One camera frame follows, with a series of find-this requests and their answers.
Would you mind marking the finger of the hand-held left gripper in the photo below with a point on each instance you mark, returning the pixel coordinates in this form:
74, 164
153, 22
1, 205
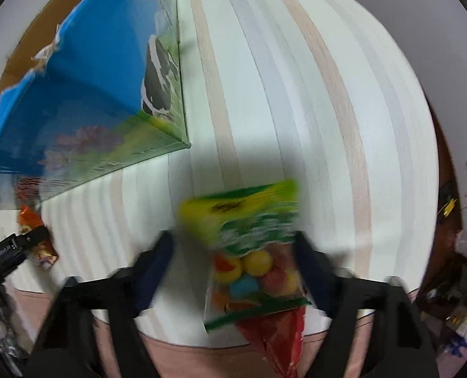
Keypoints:
8, 252

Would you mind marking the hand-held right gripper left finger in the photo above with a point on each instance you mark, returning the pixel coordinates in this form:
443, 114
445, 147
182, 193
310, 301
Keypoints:
154, 271

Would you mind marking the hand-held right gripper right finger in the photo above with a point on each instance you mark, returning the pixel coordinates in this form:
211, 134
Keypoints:
316, 279

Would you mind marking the orange panda snack packet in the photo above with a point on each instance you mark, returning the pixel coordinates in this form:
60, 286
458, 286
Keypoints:
36, 240

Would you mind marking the green colourful candy packet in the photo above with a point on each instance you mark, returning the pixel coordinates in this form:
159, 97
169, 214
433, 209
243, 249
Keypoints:
253, 240

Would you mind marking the blue printed cardboard box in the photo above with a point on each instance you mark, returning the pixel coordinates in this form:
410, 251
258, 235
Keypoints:
79, 98

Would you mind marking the small red snack packet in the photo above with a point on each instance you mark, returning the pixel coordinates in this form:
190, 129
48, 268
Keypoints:
284, 338

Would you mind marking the yellow plug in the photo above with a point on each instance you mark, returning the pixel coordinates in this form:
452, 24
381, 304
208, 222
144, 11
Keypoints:
450, 204

